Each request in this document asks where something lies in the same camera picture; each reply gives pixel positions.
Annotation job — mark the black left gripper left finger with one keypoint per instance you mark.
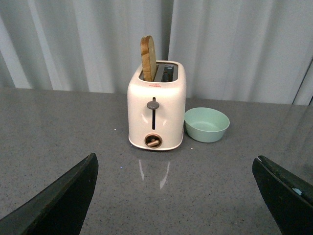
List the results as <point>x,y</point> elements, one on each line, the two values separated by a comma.
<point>61,208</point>

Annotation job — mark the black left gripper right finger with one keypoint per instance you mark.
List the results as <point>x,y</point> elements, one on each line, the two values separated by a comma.
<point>288,197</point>

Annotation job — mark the mint green bowl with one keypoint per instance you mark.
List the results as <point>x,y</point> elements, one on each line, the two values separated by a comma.
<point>205,124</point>

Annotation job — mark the cream white toaster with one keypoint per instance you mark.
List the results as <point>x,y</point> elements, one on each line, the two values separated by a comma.
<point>156,109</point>

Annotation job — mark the brown toast slice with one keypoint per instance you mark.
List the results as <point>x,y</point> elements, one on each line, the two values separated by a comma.
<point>148,57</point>

